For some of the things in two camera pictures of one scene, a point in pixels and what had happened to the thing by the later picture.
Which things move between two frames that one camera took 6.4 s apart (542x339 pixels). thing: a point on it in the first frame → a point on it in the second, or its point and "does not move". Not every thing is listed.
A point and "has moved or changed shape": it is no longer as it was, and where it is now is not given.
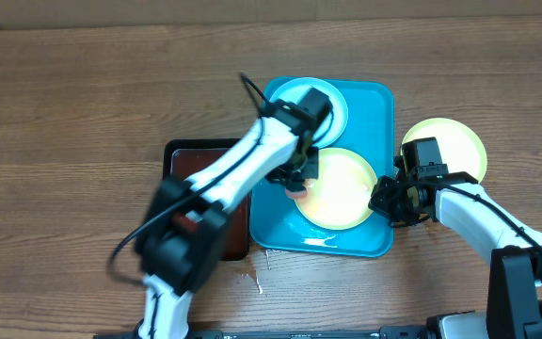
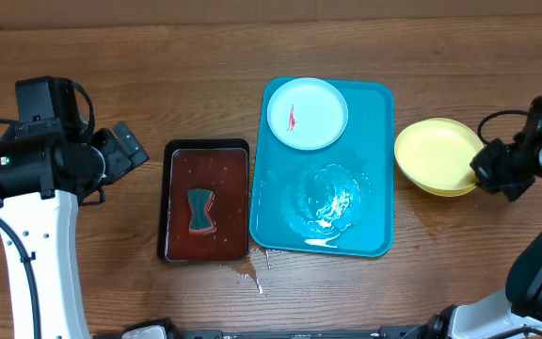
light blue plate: (330, 125) does not move
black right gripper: (385, 201) → (492, 170)
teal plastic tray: (276, 222) does not move
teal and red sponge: (296, 195) has moved or changed shape
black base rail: (385, 332) does not move
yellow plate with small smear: (339, 199) → (437, 154)
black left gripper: (310, 171) → (120, 162)
